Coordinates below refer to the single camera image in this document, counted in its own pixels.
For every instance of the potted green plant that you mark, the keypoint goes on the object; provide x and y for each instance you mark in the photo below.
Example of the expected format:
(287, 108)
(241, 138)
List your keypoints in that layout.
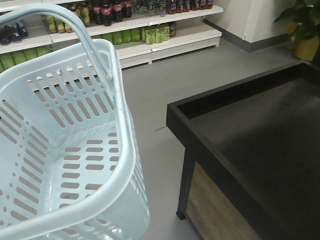
(304, 28)

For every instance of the black wooden display table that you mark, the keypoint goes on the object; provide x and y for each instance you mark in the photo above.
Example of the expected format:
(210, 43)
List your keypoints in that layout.
(252, 154)

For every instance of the light blue plastic basket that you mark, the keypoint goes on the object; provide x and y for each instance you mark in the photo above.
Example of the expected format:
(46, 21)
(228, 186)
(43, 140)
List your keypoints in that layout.
(69, 162)

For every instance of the green drink bottle row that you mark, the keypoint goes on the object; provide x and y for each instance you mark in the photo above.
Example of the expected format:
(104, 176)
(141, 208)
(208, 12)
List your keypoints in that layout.
(131, 50)

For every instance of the white supermarket shelf unit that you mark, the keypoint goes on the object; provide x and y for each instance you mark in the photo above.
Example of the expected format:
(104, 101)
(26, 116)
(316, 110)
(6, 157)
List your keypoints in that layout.
(167, 36)

